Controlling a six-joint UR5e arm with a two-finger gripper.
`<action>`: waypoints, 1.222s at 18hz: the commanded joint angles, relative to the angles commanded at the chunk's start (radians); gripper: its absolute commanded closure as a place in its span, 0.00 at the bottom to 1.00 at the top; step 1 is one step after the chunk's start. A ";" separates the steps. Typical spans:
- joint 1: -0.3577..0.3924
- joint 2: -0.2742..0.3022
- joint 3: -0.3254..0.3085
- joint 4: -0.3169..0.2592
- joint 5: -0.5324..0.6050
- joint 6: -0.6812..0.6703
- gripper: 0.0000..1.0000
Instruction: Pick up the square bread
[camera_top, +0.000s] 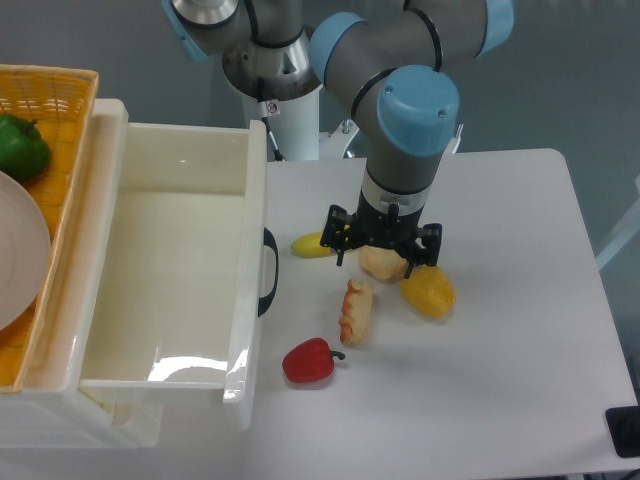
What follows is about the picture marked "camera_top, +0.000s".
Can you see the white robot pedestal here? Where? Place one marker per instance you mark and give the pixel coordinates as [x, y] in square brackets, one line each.
[278, 87]

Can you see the beige round plate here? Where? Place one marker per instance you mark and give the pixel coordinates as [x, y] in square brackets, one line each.
[25, 247]

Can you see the black device at table corner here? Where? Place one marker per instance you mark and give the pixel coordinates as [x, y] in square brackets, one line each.
[623, 425]

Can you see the white drawer cabinet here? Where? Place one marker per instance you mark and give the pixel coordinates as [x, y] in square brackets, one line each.
[51, 411]

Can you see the yellow bell pepper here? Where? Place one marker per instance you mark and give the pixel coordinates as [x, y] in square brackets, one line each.
[429, 291]

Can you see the yellow banana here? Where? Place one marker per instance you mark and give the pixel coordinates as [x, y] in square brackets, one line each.
[309, 246]

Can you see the green bell pepper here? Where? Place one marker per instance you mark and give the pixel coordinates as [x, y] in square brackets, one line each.
[24, 153]

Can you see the red bell pepper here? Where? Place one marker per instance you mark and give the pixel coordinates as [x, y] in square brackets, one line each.
[310, 361]

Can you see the pale square bread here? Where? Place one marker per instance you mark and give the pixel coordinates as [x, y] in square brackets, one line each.
[382, 264]

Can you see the black drawer handle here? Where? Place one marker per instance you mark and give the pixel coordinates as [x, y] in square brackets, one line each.
[271, 272]

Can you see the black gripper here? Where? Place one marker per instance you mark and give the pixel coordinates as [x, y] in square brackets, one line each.
[387, 220]

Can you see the orange woven basket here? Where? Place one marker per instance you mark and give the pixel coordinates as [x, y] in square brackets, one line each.
[61, 100]

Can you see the white plastic drawer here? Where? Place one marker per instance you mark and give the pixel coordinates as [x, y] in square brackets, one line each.
[176, 318]

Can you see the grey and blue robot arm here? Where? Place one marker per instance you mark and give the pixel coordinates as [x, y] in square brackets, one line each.
[391, 79]

